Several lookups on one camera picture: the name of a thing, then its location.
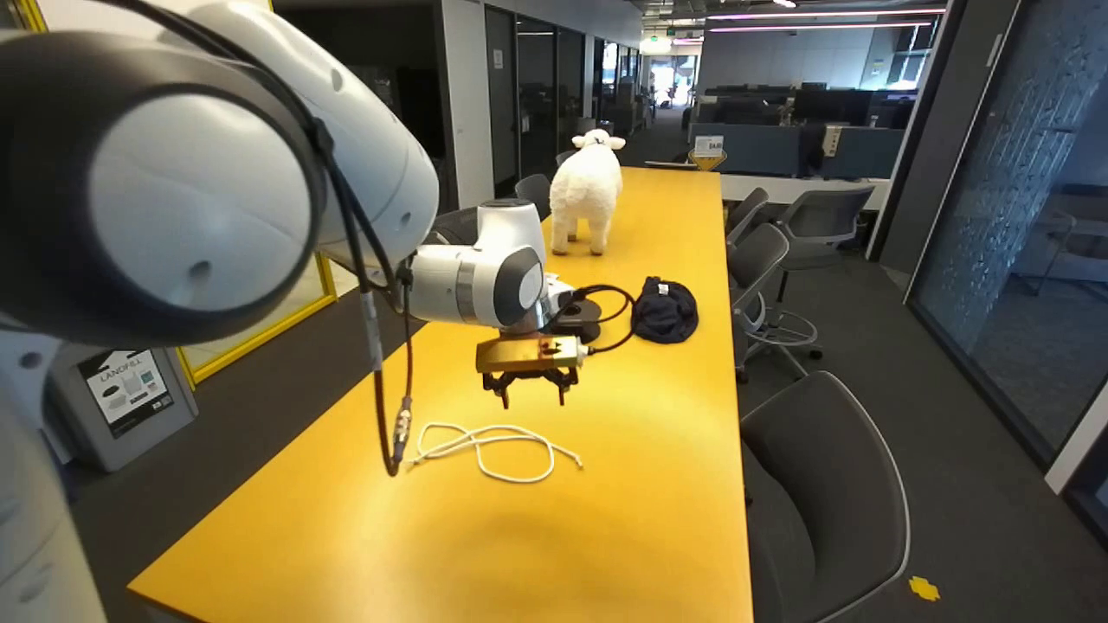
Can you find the white rope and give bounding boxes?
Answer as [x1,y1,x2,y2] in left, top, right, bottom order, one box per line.
[407,420,589,489]

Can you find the dark office desk partitions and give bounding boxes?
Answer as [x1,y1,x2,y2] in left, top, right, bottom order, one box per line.
[690,81,914,182]

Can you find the large grey office chair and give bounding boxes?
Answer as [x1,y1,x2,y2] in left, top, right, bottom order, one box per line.
[741,367,914,623]

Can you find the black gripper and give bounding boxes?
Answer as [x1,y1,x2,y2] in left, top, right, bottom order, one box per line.
[478,362,582,411]

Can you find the black filament spool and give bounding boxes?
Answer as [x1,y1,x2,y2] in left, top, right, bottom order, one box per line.
[547,286,605,347]

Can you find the white plush sheep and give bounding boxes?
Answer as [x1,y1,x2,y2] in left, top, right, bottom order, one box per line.
[542,126,630,259]

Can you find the grey box with label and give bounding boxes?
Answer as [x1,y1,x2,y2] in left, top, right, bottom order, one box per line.
[46,341,202,475]

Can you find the yellowish wrist camera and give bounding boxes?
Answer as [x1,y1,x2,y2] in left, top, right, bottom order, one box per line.
[474,332,591,381]

